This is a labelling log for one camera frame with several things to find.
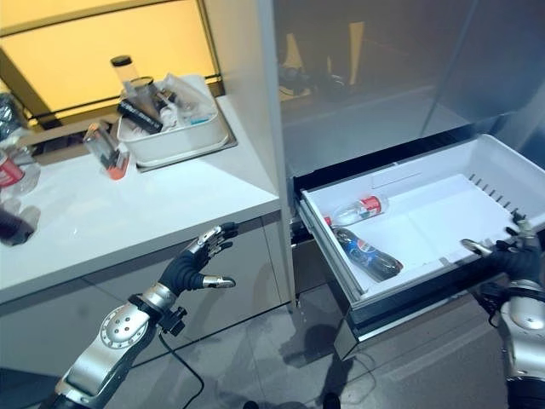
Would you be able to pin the black grey crumpled bag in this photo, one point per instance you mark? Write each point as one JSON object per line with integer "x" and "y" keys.
{"x": 9, "y": 115}

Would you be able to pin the black packaged box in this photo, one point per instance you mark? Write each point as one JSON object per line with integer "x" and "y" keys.
{"x": 140, "y": 116}

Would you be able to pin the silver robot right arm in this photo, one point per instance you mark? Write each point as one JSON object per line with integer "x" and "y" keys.
{"x": 526, "y": 324}

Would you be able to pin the silver refrigerator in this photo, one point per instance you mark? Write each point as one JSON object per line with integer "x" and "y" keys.
{"x": 362, "y": 85}

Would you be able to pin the dark robot left foot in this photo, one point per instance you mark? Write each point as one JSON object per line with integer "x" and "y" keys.
{"x": 247, "y": 405}

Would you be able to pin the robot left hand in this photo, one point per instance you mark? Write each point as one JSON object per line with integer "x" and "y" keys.
{"x": 183, "y": 270}

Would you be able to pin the white counter cabinet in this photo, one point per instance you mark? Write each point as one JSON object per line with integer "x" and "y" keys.
{"x": 127, "y": 221}

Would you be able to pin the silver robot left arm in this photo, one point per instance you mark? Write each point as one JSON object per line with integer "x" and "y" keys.
{"x": 115, "y": 328}

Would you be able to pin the dark cola bottle blue label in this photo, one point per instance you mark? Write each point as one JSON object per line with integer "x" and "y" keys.
{"x": 366, "y": 255}

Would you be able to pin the white refrigerator drawer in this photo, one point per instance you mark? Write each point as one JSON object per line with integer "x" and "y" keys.
{"x": 426, "y": 221}

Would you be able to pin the clear bottle red white label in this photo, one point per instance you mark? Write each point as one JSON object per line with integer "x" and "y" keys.
{"x": 15, "y": 170}

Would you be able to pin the clear bottle with red label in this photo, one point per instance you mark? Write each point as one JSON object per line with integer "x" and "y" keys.
{"x": 362, "y": 208}

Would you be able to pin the dark robot foot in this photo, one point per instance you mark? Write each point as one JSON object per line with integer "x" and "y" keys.
{"x": 247, "y": 405}
{"x": 331, "y": 401}

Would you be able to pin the dark robot right foot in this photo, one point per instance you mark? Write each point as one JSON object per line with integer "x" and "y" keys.
{"x": 331, "y": 401}

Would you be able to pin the clear plastic bags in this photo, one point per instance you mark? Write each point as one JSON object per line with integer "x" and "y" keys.
{"x": 183, "y": 100}

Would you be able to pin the white plastic tub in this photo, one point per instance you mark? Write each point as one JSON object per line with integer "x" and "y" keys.
{"x": 187, "y": 136}

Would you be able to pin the clear jar with black rim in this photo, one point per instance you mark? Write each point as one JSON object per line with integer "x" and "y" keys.
{"x": 142, "y": 89}

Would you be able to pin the dark drink bottle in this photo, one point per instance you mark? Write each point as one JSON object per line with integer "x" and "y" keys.
{"x": 17, "y": 223}

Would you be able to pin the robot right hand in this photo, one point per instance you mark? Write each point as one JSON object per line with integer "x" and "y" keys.
{"x": 519, "y": 262}

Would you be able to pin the clear bottle with orange base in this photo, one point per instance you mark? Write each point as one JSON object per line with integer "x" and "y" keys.
{"x": 108, "y": 153}

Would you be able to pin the clear cylinder with black lid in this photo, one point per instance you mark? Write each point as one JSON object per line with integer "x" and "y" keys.
{"x": 121, "y": 70}

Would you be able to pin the yellow lit shelf unit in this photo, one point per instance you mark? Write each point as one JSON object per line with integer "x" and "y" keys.
{"x": 106, "y": 47}

